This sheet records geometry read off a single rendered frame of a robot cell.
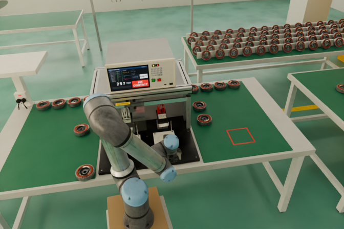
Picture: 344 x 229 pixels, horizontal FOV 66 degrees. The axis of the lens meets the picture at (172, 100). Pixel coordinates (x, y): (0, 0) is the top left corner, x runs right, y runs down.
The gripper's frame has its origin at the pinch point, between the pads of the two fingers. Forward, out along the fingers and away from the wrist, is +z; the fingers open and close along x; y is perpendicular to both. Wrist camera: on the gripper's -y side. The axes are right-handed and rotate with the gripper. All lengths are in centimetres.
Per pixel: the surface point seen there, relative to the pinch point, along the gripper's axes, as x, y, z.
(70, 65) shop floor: -131, -239, 237
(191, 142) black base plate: 17.5, -9.8, 14.5
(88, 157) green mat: -52, -9, 16
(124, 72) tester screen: -22, -51, -18
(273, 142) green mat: 74, -1, 12
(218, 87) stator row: 56, -65, 45
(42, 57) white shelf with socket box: -85, -91, 11
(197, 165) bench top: 17.7, 8.1, 6.5
